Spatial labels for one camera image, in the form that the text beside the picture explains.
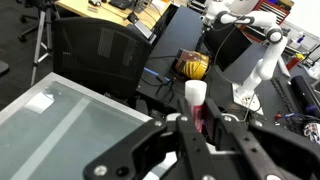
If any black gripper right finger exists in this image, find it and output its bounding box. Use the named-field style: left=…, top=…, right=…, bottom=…
left=203, top=98, right=320, bottom=180

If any red and white marker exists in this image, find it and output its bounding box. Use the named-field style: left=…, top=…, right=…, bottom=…
left=185, top=80, right=207, bottom=132

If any camera tripod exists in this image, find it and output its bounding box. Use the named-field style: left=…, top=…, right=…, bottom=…
left=19, top=0, right=60, bottom=86

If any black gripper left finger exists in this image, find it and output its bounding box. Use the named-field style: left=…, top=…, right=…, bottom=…
left=83, top=99, right=214, bottom=180

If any black office chair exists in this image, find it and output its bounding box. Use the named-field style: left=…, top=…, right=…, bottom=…
left=53, top=17, right=151, bottom=99

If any wooden desk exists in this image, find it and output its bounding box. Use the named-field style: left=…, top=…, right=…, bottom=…
left=56, top=0, right=172, bottom=29

